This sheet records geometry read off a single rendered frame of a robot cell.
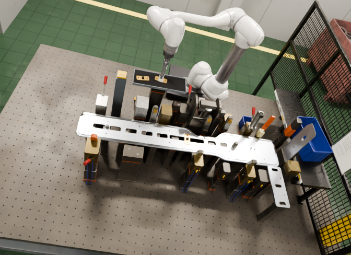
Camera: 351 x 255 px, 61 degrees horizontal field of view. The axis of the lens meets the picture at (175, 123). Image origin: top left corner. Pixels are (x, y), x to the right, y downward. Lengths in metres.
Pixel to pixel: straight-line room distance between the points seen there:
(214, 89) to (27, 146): 1.43
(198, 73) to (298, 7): 3.02
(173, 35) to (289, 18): 3.70
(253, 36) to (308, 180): 1.03
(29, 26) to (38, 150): 2.37
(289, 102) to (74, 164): 1.75
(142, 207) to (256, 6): 3.83
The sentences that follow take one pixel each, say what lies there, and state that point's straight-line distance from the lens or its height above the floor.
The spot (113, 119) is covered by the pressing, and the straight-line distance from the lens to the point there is 1.97.
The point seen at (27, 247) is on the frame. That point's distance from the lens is 2.44.
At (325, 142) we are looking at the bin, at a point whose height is 1.14.
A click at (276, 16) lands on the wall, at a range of 5.23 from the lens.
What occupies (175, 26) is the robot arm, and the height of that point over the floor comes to 1.62.
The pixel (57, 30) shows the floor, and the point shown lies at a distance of 4.23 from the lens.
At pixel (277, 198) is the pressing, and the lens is 2.05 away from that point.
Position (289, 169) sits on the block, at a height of 1.05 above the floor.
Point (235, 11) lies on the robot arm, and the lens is 2.17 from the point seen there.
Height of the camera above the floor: 2.56
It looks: 50 degrees down
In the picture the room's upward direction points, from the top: 23 degrees clockwise
